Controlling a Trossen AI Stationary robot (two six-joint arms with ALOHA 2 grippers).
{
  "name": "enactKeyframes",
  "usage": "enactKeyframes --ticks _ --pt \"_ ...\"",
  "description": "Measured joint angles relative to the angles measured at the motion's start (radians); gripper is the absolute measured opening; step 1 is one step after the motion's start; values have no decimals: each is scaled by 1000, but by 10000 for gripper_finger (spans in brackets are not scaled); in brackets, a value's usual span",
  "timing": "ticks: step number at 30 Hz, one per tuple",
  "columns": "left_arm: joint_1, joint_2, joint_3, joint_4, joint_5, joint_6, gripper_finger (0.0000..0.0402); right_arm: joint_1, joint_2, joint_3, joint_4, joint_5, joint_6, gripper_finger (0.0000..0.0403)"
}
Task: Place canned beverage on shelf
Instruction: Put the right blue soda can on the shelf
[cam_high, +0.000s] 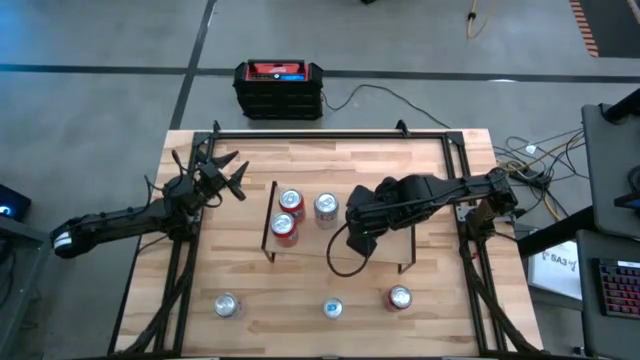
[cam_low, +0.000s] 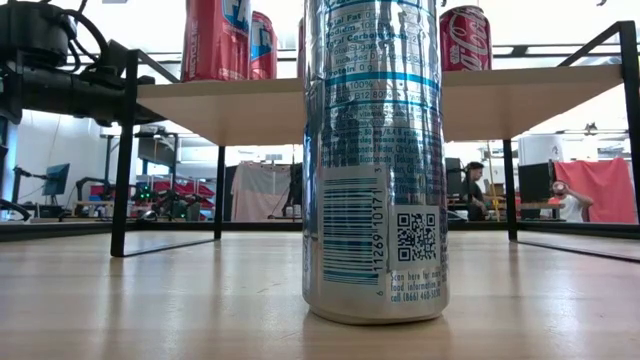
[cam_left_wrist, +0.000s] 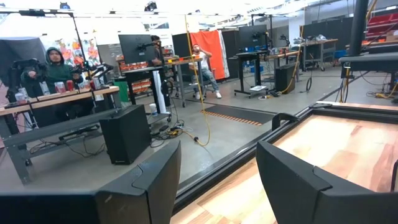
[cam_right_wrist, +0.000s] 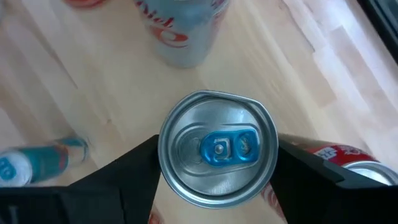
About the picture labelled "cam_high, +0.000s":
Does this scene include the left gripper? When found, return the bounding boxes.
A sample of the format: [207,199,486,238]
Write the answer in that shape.
[195,149,251,203]

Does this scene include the silver diet cola can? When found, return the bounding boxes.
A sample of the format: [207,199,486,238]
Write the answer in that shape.
[312,191,341,231]
[213,292,245,320]

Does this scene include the red Fanta can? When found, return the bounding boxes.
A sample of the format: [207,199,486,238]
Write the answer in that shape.
[269,211,300,249]
[277,187,307,224]

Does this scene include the red cola can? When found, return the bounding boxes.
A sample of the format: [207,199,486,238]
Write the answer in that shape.
[383,283,415,313]

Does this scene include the slim blue silver energy can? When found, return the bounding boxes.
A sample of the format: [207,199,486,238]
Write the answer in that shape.
[322,296,345,321]

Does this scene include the red black portable power station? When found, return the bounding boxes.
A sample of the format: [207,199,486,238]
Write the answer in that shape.
[232,58,325,121]

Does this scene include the grey metal mounting plate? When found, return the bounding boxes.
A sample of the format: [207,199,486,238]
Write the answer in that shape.
[453,199,475,224]

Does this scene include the white paper sign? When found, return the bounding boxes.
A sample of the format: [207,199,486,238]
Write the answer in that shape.
[527,239,584,301]

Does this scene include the black device with blue light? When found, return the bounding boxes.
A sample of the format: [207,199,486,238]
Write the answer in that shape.
[0,183,33,224]

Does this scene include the grey desk with keyboard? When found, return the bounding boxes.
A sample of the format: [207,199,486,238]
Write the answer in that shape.
[574,228,640,360]

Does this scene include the grey bench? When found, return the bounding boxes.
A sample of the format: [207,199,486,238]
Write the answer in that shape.
[0,214,51,360]

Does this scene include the grey side desk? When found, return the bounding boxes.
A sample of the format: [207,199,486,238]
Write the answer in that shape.
[581,102,640,239]

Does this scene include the backlit computer keyboard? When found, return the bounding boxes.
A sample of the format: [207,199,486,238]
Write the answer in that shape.
[593,257,640,321]

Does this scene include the black floor mat orange edge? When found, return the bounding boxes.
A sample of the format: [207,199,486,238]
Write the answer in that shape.
[568,0,640,59]

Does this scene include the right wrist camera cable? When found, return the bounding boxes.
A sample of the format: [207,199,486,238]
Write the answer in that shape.
[325,222,372,279]

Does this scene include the wooden shelf with black frame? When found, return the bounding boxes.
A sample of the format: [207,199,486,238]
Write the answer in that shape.
[259,179,419,276]

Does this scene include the black aluminium table frame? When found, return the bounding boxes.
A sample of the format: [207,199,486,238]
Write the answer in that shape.
[107,128,544,359]

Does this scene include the black power station cable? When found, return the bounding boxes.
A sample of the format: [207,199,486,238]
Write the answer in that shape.
[319,82,454,131]

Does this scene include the yellow floor cable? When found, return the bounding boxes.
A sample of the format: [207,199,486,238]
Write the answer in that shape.
[542,192,564,224]

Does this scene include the yellow extension cable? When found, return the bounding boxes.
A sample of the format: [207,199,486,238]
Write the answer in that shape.
[464,0,497,40]

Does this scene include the black vertical post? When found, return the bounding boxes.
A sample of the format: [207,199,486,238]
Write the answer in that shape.
[602,87,640,125]

